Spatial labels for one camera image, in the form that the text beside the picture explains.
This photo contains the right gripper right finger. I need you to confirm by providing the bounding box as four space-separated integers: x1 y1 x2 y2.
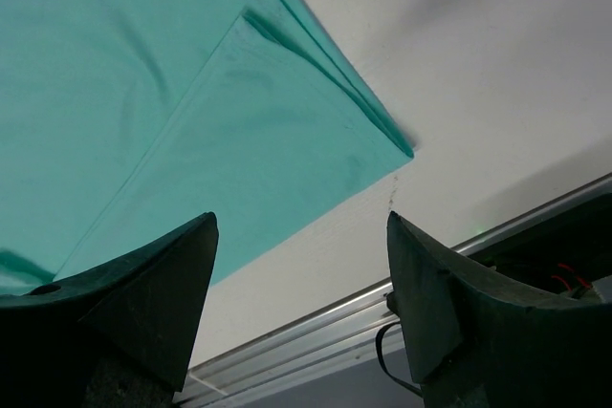
386 213 611 407

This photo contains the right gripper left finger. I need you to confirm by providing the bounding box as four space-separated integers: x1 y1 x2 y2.
1 212 219 407

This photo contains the teal t shirt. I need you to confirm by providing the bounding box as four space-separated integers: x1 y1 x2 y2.
1 0 413 295

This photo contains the aluminium rail frame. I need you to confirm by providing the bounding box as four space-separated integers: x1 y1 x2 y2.
174 173 612 408

